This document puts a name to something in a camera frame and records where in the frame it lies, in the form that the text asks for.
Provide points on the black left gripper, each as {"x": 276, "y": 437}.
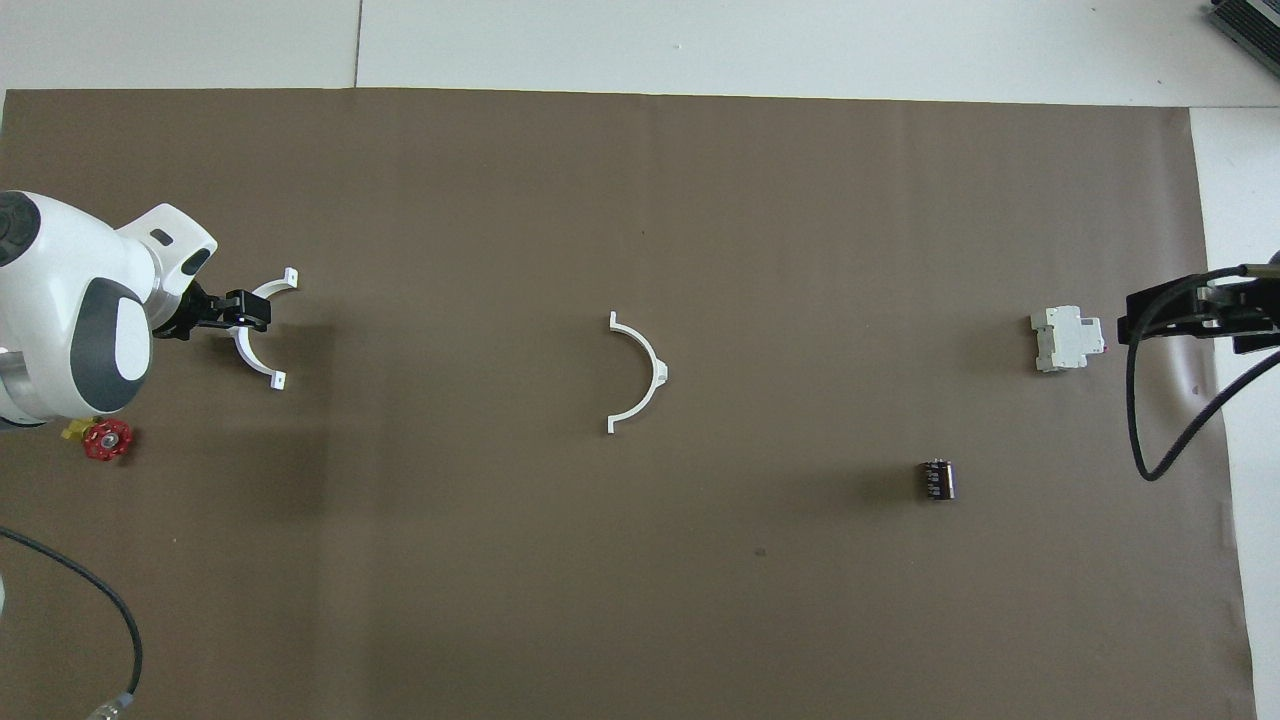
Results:
{"x": 195, "y": 312}

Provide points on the dark grey ribbed device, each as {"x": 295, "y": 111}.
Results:
{"x": 1250, "y": 30}

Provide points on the white circuit breaker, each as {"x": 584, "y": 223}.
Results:
{"x": 1065, "y": 340}

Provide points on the black cylindrical capacitor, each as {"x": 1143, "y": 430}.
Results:
{"x": 937, "y": 480}

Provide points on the brass valve with red handwheel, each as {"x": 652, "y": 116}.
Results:
{"x": 106, "y": 440}

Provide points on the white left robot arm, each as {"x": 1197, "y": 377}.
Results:
{"x": 60, "y": 290}

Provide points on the brown paper mat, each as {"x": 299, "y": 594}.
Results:
{"x": 620, "y": 500}

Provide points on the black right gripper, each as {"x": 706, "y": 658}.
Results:
{"x": 1200, "y": 310}

